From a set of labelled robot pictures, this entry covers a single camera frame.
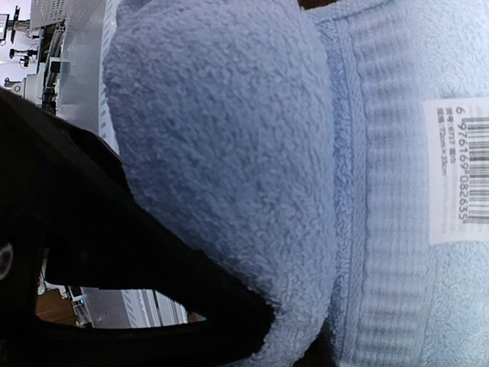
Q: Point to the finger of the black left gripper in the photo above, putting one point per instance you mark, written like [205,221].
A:
[194,344]

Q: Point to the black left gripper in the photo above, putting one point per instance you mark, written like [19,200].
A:
[102,238]

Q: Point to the light blue towel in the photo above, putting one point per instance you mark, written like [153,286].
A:
[335,160]

